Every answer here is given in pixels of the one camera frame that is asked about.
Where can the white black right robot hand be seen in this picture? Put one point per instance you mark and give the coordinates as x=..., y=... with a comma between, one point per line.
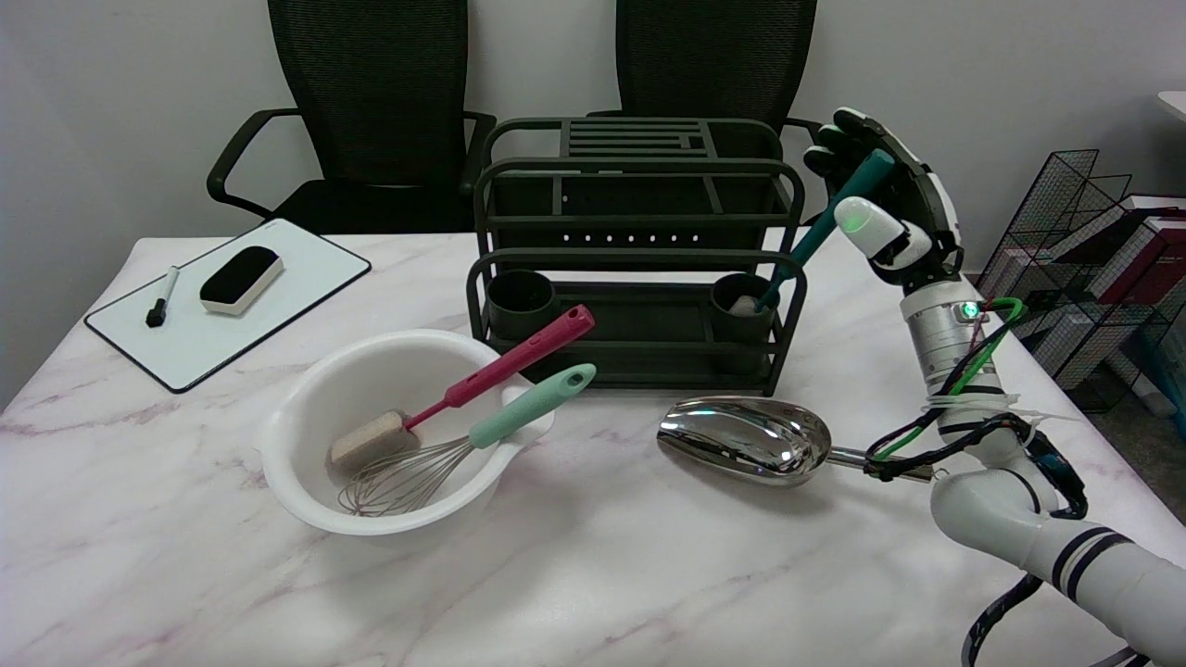
x=913, y=204

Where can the blue sponge bottle brush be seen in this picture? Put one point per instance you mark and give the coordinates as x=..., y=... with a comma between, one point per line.
x=815, y=236

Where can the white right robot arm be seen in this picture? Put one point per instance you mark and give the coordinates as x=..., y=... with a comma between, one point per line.
x=940, y=343

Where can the pink sponge bottle brush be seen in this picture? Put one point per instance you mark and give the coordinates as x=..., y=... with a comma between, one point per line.
x=500, y=371

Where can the dark green utensil cup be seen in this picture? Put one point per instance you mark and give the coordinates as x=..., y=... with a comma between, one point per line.
x=732, y=329
x=521, y=306

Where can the dark red book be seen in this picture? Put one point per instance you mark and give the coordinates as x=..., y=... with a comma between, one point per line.
x=1149, y=264

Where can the black mesh office chair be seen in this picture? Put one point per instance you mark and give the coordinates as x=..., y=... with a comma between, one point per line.
x=371, y=93
x=713, y=56

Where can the white table corner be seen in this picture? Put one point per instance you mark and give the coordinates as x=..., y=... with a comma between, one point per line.
x=1175, y=102

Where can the shiny steel scoop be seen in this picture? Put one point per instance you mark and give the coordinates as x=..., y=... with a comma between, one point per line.
x=741, y=440

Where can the dark green dish rack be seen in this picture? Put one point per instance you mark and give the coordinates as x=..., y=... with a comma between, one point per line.
x=611, y=357

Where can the small whiteboard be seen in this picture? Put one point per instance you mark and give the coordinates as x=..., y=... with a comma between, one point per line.
x=315, y=269

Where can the white plastic bowl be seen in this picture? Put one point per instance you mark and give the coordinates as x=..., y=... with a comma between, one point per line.
x=306, y=482

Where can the black white board eraser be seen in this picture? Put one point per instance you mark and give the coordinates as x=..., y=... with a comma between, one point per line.
x=239, y=278

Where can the black whiteboard marker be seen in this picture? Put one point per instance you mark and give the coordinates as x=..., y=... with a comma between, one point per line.
x=163, y=298

